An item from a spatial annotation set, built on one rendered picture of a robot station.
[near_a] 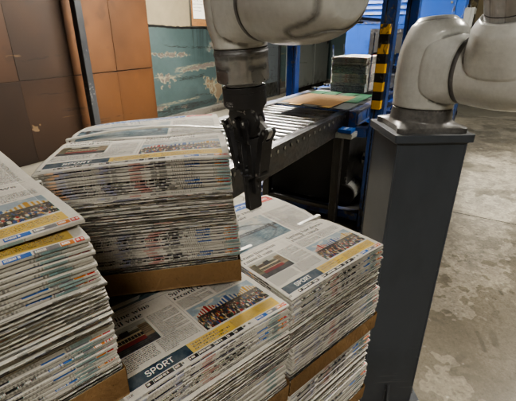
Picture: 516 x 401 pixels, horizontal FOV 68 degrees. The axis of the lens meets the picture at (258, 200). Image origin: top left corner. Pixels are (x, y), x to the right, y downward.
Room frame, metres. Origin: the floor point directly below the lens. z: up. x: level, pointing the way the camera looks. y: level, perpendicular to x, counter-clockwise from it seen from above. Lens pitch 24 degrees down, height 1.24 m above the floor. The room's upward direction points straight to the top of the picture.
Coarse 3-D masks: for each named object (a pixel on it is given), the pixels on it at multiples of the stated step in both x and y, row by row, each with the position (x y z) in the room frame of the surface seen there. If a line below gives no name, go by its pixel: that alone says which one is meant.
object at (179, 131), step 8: (168, 128) 0.75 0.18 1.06; (176, 128) 0.75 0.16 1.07; (184, 128) 0.74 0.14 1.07; (192, 128) 0.74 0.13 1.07; (200, 128) 0.74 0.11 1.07; (72, 136) 0.71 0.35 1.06; (96, 136) 0.70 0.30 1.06; (104, 136) 0.70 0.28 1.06; (112, 136) 0.70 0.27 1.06; (120, 136) 0.70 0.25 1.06; (128, 136) 0.70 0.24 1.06; (136, 136) 0.70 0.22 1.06; (144, 136) 0.69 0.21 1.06; (152, 136) 0.69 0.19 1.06; (160, 136) 0.69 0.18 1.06; (168, 136) 0.69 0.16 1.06
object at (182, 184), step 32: (64, 160) 0.56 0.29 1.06; (96, 160) 0.55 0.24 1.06; (128, 160) 0.54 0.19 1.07; (160, 160) 0.54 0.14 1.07; (192, 160) 0.55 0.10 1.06; (224, 160) 0.55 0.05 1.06; (64, 192) 0.52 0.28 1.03; (96, 192) 0.52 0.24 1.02; (128, 192) 0.53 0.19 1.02; (160, 192) 0.54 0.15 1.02; (192, 192) 0.54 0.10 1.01; (224, 192) 0.55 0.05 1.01; (96, 224) 0.51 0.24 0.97; (128, 224) 0.52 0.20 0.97; (160, 224) 0.53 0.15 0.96; (192, 224) 0.54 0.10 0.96; (224, 224) 0.54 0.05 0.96; (96, 256) 0.51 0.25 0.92; (128, 256) 0.52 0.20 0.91; (160, 256) 0.53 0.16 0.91; (192, 256) 0.53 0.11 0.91; (224, 256) 0.55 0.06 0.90
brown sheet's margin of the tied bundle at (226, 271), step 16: (144, 272) 0.52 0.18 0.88; (160, 272) 0.53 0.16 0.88; (176, 272) 0.53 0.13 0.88; (192, 272) 0.54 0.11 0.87; (208, 272) 0.54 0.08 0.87; (224, 272) 0.54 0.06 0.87; (240, 272) 0.55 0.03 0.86; (112, 288) 0.52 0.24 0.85; (128, 288) 0.52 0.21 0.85; (144, 288) 0.52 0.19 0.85; (160, 288) 0.53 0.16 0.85; (176, 288) 0.53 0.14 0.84
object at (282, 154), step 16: (336, 112) 2.28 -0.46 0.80; (304, 128) 1.88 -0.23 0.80; (320, 128) 1.97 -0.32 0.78; (336, 128) 2.18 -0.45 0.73; (272, 144) 1.59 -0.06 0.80; (288, 144) 1.66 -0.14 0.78; (304, 144) 1.80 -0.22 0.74; (320, 144) 1.98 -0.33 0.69; (272, 160) 1.53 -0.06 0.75; (288, 160) 1.66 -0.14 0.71; (240, 176) 1.33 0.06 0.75; (240, 192) 1.32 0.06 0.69
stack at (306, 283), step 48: (240, 240) 0.72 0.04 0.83; (288, 240) 0.72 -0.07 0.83; (336, 240) 0.72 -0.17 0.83; (192, 288) 0.55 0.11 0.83; (240, 288) 0.55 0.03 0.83; (288, 288) 0.55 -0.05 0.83; (336, 288) 0.60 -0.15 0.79; (144, 336) 0.44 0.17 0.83; (192, 336) 0.44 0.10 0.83; (240, 336) 0.44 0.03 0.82; (288, 336) 0.50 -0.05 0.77; (336, 336) 0.61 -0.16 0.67; (144, 384) 0.35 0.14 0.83; (192, 384) 0.38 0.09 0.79; (240, 384) 0.43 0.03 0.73; (336, 384) 0.63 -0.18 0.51
